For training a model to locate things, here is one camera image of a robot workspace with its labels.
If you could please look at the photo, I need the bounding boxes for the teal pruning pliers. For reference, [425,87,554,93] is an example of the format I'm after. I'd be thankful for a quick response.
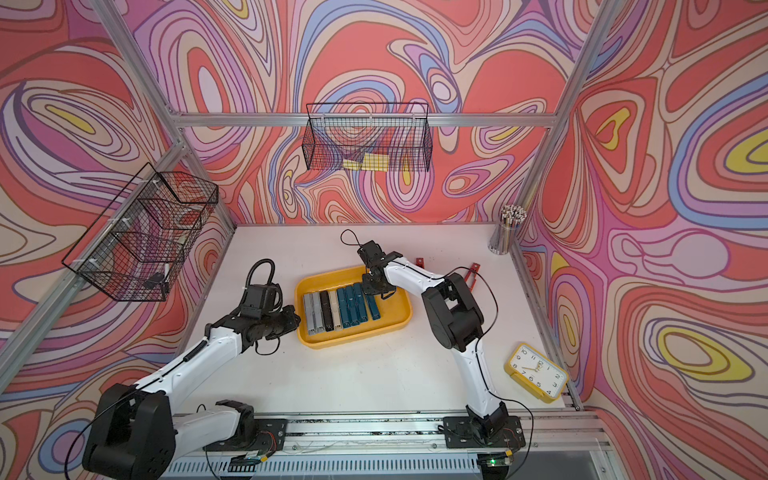
[336,287,351,329]

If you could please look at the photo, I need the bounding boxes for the yellow storage tray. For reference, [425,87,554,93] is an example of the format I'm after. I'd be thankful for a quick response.
[294,267,412,349]

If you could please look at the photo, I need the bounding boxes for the beige pruning pliers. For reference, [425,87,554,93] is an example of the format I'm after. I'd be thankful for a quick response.
[328,290,343,331]

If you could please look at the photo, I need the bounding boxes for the grey pruning pliers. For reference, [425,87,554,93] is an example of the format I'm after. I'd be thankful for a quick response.
[303,293,316,336]
[311,292,325,335]

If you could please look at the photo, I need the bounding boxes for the black pruning pliers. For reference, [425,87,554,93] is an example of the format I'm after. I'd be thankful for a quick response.
[319,291,335,332]

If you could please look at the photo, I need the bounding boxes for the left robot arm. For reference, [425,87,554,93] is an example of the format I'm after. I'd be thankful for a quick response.
[82,284,301,479]

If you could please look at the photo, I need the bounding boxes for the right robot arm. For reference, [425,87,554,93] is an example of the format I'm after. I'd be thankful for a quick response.
[357,241,509,445]

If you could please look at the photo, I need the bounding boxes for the red pruning pliers right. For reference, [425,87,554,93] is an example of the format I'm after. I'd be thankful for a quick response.
[464,263,481,291]

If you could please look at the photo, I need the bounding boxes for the yellow sticky notes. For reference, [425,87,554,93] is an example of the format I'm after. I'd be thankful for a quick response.
[342,153,390,172]

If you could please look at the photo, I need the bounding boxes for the cup of metal rods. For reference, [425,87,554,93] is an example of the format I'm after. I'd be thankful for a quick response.
[488,205,527,255]

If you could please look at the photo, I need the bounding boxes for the yellow dial object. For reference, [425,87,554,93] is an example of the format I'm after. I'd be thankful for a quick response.
[504,343,570,403]

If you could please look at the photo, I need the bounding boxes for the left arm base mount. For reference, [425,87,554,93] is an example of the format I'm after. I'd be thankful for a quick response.
[205,400,288,456]

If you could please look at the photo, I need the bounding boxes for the black wire basket left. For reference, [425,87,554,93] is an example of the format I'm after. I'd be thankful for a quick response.
[62,163,219,302]

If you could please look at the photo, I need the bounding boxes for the black wire basket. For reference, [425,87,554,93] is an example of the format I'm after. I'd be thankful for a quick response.
[302,101,433,172]
[62,163,219,302]

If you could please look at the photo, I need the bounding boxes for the black wire basket back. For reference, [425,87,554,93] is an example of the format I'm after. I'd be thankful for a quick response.
[302,101,433,172]

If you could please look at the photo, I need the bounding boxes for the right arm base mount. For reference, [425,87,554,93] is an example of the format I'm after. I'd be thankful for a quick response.
[437,402,527,452]

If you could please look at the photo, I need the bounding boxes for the aluminium rail base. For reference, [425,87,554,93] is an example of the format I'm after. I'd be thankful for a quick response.
[139,411,627,479]

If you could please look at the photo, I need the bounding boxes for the aluminium frame post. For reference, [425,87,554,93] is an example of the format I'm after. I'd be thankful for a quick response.
[89,0,238,232]

